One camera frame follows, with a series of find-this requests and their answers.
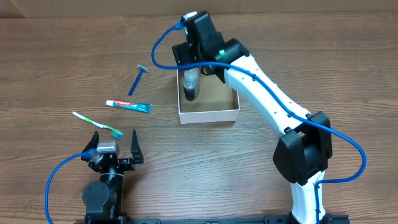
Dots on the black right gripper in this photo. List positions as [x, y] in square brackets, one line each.
[179, 54]

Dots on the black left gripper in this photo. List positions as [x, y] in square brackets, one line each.
[123, 161]

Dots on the green white toothbrush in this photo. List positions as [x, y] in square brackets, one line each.
[114, 132]

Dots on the clear pump bottle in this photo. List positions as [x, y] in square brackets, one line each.
[191, 83]

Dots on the Colgate toothpaste tube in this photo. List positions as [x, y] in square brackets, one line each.
[134, 106]

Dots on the blue disposable razor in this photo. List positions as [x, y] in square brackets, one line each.
[143, 69]

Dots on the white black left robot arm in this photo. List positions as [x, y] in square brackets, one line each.
[103, 198]

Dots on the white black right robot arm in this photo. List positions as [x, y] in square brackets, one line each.
[304, 141]

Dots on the white cardboard box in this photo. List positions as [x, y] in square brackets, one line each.
[216, 101]

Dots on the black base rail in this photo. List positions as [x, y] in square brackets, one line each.
[268, 219]

